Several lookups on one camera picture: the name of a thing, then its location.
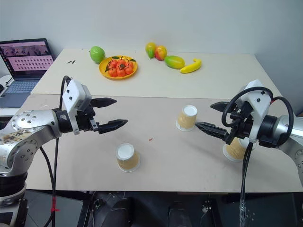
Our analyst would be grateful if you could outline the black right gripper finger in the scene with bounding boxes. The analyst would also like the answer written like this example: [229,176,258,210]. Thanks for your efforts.
[210,101,234,114]
[194,122,232,142]

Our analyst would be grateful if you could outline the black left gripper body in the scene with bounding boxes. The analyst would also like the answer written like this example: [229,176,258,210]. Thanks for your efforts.
[75,100,100,133]

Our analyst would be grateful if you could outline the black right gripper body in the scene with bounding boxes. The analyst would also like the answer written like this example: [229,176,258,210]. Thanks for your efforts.
[225,100,254,145]

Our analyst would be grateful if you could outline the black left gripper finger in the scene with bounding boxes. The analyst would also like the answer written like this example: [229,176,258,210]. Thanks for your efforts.
[90,97,118,109]
[98,119,129,135]

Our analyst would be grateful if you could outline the brown ribbed paper cup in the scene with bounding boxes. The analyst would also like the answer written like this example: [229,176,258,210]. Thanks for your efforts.
[222,136,258,163]
[115,142,141,173]
[176,105,198,132]

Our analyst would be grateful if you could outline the yellow plastic plate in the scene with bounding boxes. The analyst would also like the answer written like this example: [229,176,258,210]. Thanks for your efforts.
[98,55,139,80]

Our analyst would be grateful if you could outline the yellow toy banana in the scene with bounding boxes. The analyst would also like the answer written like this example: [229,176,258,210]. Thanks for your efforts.
[179,58,203,74]

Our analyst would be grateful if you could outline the green orange toy mango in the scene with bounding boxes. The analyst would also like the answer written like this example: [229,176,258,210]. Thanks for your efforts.
[164,55,186,70]

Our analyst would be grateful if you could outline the yellow green toy mango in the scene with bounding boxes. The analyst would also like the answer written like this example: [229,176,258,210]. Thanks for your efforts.
[145,42,157,60]

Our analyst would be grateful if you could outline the red yellow toy mango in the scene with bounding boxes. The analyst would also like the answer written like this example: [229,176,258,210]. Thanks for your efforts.
[154,45,168,61]

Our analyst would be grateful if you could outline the blue open laptop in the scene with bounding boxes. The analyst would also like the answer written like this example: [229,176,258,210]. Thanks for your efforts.
[0,38,56,109]

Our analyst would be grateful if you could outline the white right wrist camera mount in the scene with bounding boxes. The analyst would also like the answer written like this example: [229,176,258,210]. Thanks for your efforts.
[238,79,272,143]

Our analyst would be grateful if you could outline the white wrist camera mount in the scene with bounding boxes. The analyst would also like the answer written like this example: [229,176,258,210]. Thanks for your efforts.
[62,79,92,136]
[238,79,272,143]

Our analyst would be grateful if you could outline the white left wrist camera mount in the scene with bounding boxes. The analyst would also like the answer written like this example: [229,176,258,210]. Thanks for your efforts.
[62,79,92,136]

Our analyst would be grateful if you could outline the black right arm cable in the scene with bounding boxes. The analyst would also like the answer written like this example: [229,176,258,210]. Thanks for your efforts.
[222,87,295,227]

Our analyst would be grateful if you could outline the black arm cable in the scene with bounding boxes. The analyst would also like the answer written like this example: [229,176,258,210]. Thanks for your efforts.
[38,146,56,213]
[50,75,73,227]
[222,87,295,227]

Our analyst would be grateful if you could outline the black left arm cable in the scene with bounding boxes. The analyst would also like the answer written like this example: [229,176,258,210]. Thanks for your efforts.
[50,75,73,227]
[38,146,56,213]

